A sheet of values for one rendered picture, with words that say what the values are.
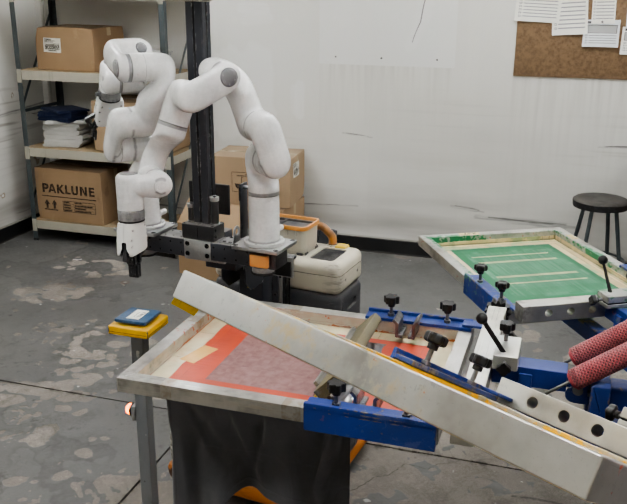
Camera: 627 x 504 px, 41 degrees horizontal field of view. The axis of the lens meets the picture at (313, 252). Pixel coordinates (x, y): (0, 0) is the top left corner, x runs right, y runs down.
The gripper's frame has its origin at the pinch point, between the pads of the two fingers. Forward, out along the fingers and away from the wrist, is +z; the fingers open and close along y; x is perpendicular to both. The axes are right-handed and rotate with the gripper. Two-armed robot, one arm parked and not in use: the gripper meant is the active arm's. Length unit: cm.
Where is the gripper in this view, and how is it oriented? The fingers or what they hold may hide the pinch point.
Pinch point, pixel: (134, 270)
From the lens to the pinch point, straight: 245.2
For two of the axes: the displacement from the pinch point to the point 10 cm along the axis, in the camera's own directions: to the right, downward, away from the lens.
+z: -0.1, 9.5, 3.1
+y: -3.1, 2.9, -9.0
